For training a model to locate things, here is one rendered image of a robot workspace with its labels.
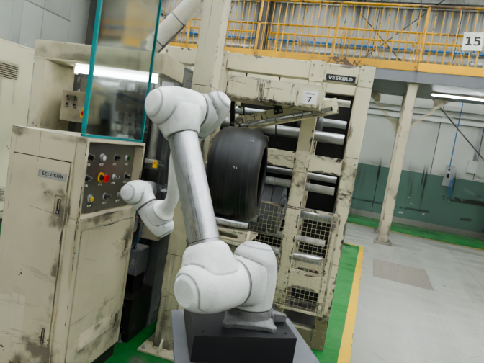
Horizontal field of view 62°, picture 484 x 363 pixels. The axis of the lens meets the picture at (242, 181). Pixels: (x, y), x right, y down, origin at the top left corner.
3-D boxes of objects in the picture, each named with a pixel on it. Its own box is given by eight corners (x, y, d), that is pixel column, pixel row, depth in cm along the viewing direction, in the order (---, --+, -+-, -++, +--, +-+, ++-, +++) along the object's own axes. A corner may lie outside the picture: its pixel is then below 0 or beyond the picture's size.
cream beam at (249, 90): (225, 96, 261) (228, 73, 260) (234, 102, 285) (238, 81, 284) (319, 109, 248) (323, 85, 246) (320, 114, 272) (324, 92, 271)
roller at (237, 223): (194, 209, 237) (194, 214, 240) (191, 213, 234) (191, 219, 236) (251, 220, 230) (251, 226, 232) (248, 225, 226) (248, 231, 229)
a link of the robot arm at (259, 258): (281, 306, 143) (290, 245, 141) (248, 318, 129) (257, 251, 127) (248, 292, 153) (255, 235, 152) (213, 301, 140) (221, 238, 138)
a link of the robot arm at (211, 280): (257, 303, 127) (206, 319, 110) (222, 309, 137) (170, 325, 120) (207, 83, 144) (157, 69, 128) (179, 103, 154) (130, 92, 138)
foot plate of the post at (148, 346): (136, 350, 248) (137, 344, 248) (155, 333, 274) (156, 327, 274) (176, 362, 242) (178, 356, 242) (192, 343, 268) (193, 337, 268)
